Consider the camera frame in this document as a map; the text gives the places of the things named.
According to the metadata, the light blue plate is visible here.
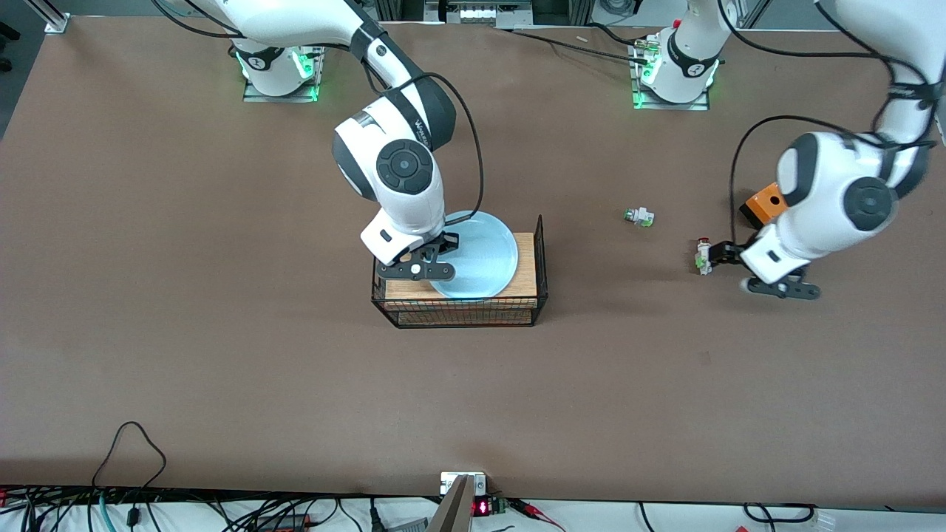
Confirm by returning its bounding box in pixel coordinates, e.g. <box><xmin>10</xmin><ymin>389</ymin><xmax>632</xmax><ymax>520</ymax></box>
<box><xmin>427</xmin><ymin>211</ymin><xmax>518</xmax><ymax>299</ymax></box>

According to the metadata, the thin black looped cable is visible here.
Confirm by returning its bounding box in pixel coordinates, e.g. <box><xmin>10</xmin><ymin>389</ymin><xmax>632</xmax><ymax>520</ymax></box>
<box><xmin>92</xmin><ymin>421</ymin><xmax>167</xmax><ymax>490</ymax></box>

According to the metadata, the control box with lights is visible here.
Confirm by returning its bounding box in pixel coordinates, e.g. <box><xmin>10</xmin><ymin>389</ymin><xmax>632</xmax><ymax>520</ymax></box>
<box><xmin>425</xmin><ymin>0</ymin><xmax>533</xmax><ymax>29</ymax></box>

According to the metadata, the black wire basket rack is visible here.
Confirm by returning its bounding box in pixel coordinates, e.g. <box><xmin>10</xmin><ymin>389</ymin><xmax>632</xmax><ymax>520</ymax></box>
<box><xmin>371</xmin><ymin>214</ymin><xmax>549</xmax><ymax>330</ymax></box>

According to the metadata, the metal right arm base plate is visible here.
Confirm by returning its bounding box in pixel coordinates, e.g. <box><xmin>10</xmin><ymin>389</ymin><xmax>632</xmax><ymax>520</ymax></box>
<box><xmin>242</xmin><ymin>44</ymin><xmax>326</xmax><ymax>103</ymax></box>

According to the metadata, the orange button box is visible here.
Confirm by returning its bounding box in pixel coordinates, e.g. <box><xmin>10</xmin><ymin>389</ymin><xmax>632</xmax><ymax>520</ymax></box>
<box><xmin>740</xmin><ymin>182</ymin><xmax>786</xmax><ymax>231</ymax></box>

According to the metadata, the wooden shelf board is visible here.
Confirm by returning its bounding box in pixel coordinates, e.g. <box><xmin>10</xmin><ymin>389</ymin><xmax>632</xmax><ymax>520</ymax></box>
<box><xmin>384</xmin><ymin>233</ymin><xmax>538</xmax><ymax>301</ymax></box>

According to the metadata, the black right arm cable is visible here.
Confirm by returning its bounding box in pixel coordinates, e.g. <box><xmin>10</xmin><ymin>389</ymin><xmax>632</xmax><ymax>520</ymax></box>
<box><xmin>152</xmin><ymin>0</ymin><xmax>486</xmax><ymax>226</ymax></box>

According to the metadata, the silver mounting plate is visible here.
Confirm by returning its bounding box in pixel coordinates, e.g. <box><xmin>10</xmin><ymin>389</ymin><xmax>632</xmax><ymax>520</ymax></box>
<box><xmin>440</xmin><ymin>472</ymin><xmax>488</xmax><ymax>497</ymax></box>

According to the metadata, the aluminium frame profile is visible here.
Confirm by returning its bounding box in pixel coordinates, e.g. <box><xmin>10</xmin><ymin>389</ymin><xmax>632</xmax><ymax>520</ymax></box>
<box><xmin>26</xmin><ymin>0</ymin><xmax>72</xmax><ymax>35</ymax></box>

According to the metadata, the black cable loop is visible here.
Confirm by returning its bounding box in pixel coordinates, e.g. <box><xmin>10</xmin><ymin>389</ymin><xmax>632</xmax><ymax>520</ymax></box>
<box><xmin>743</xmin><ymin>502</ymin><xmax>818</xmax><ymax>525</ymax></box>

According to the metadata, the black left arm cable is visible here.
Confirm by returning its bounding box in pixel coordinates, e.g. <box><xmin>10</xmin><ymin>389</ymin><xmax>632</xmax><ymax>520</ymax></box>
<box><xmin>717</xmin><ymin>0</ymin><xmax>939</xmax><ymax>248</ymax></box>

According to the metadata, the grey camera mount bar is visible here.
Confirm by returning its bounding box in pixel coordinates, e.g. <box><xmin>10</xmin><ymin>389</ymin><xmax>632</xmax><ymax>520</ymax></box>
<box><xmin>425</xmin><ymin>475</ymin><xmax>474</xmax><ymax>532</ymax></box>

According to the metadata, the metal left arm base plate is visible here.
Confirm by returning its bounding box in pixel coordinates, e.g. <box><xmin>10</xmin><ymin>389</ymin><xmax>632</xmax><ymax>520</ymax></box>
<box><xmin>632</xmin><ymin>37</ymin><xmax>712</xmax><ymax>112</ymax></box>

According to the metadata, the black cable to arm base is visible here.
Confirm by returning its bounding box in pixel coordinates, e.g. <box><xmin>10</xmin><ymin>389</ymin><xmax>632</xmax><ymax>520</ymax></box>
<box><xmin>508</xmin><ymin>27</ymin><xmax>653</xmax><ymax>63</ymax></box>

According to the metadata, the red test probe lead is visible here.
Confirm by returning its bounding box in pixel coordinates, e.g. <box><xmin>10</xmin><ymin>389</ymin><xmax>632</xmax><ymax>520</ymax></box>
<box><xmin>510</xmin><ymin>499</ymin><xmax>567</xmax><ymax>532</ymax></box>

